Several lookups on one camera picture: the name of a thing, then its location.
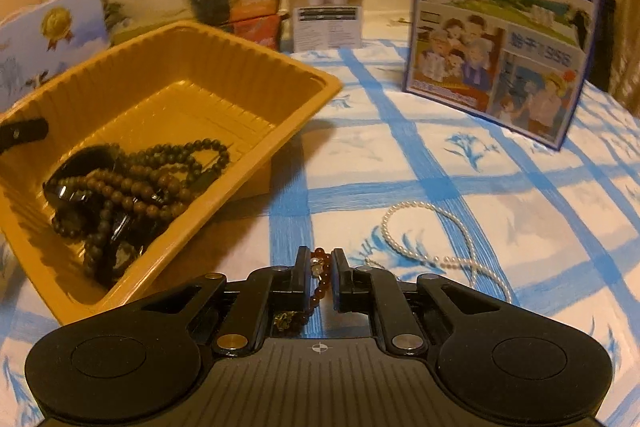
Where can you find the pink curtain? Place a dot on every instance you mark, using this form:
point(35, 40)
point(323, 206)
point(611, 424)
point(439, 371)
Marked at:
point(625, 65)

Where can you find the bottom red noodle bowl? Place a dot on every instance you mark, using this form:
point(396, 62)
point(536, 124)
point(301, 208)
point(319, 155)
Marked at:
point(265, 30)

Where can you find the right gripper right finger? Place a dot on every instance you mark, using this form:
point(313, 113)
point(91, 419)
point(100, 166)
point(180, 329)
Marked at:
point(376, 293)

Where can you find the blue checked tablecloth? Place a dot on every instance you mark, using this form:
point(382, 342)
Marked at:
point(391, 178)

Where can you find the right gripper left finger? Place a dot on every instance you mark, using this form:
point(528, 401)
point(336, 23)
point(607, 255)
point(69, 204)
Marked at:
point(249, 306)

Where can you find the orange plastic tray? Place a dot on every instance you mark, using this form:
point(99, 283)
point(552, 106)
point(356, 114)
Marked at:
point(183, 82)

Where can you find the blue illustrated milk box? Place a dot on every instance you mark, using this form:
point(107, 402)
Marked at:
point(518, 63)

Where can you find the small white product box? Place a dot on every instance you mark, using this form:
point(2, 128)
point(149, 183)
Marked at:
point(325, 24)

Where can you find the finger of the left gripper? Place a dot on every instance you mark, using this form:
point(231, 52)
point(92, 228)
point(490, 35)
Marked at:
point(16, 134)

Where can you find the white blue milk carton box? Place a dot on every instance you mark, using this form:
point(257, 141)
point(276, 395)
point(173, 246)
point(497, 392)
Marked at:
point(46, 41)

